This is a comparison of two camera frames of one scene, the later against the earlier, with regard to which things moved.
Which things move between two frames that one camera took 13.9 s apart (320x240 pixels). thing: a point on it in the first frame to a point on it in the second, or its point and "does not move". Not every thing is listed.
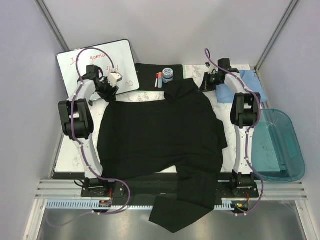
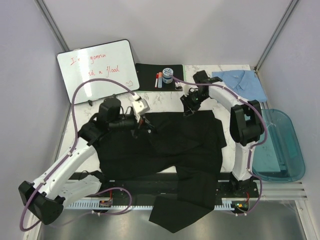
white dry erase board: [115, 57] does not move
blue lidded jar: [167, 74] does not move
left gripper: [109, 96] to [143, 125]
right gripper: [206, 87] to [188, 111]
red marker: [156, 80] does not move
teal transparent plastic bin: [276, 155] does not move
